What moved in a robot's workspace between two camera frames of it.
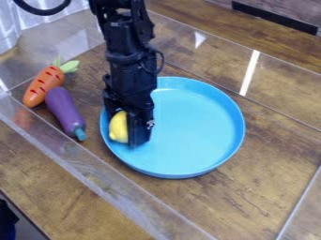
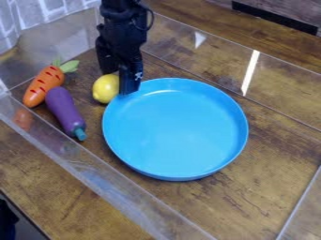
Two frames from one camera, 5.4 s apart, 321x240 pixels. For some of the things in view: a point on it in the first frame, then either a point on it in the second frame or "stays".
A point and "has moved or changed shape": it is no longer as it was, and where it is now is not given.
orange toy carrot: x=49 y=79 stays
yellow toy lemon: x=118 y=127 has moved or changed shape
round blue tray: x=197 y=129 stays
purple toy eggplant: x=61 y=101 stays
